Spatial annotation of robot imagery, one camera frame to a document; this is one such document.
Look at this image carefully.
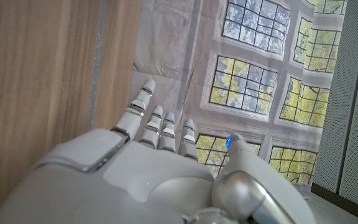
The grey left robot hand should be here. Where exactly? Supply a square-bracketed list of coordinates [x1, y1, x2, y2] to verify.
[0, 79, 319, 224]

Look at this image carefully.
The printed window backdrop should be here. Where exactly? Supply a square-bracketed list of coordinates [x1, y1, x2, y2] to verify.
[129, 0, 349, 200]

